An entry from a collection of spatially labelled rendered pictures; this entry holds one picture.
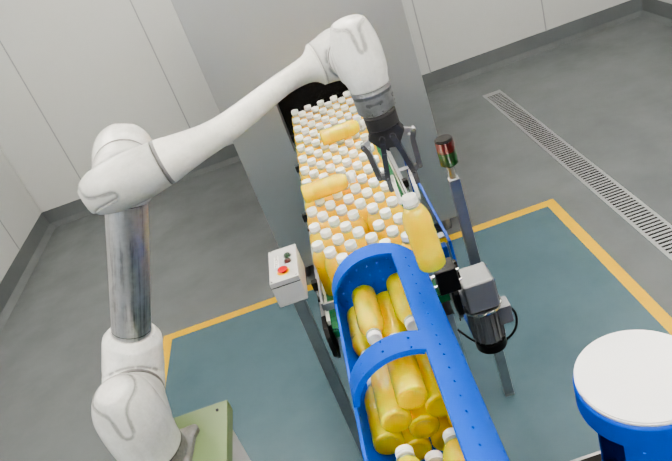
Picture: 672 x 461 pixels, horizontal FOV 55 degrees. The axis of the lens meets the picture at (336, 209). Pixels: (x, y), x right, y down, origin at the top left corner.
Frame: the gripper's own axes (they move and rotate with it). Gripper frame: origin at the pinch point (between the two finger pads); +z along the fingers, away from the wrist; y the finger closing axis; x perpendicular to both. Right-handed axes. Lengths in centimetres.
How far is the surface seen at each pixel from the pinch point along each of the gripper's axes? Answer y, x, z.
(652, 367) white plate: 40, -27, 47
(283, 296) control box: -51, 35, 41
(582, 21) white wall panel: 177, 480, 126
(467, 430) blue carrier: -1, -48, 29
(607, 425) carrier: 26, -37, 50
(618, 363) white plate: 34, -24, 47
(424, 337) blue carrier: -5.9, -21.3, 27.1
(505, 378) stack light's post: 8, 72, 136
